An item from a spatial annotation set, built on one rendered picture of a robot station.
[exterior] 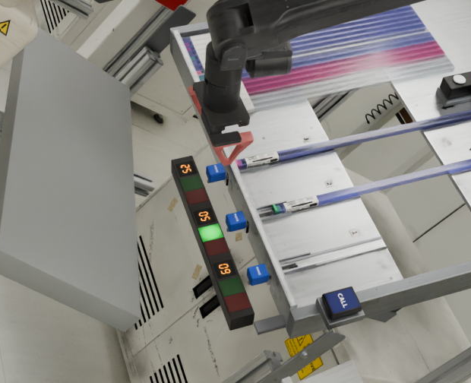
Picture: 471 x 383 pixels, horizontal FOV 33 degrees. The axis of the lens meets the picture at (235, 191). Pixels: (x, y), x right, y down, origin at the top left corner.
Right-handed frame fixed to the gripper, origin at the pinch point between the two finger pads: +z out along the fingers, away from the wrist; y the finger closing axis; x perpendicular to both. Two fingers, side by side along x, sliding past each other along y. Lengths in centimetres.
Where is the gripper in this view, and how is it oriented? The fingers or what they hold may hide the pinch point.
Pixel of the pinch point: (217, 140)
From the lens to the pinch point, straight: 133.3
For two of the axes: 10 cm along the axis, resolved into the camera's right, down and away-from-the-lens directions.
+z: -0.7, 6.4, 7.7
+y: -3.2, -7.4, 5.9
